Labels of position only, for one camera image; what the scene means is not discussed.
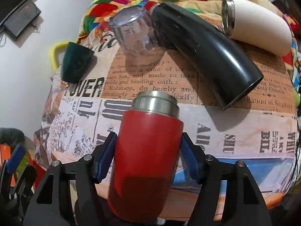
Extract red thermos flask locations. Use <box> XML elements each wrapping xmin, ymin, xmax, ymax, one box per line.
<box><xmin>108</xmin><ymin>90</ymin><xmax>184</xmax><ymax>222</ymax></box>

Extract small black wall monitor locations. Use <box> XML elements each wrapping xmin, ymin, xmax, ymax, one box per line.
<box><xmin>3</xmin><ymin>0</ymin><xmax>41</xmax><ymax>41</ymax></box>

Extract black thermos flask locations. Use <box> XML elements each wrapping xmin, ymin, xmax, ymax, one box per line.
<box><xmin>150</xmin><ymin>2</ymin><xmax>264</xmax><ymax>110</ymax></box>

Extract white thermos flask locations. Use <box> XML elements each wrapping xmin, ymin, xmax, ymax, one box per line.
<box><xmin>222</xmin><ymin>0</ymin><xmax>292</xmax><ymax>57</ymax></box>

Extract clear plastic cup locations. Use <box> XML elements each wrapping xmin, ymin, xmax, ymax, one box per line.
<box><xmin>109</xmin><ymin>6</ymin><xmax>166</xmax><ymax>66</ymax></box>

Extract dark green cup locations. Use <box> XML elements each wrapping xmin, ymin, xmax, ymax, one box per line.
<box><xmin>61</xmin><ymin>42</ymin><xmax>94</xmax><ymax>84</ymax></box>

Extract newspaper print tablecloth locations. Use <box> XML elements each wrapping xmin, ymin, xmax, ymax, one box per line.
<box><xmin>33</xmin><ymin>16</ymin><xmax>299</xmax><ymax>221</ymax></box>

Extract colourful patchwork quilt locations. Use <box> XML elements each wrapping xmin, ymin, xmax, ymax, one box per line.
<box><xmin>71</xmin><ymin>0</ymin><xmax>300</xmax><ymax>98</ymax></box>

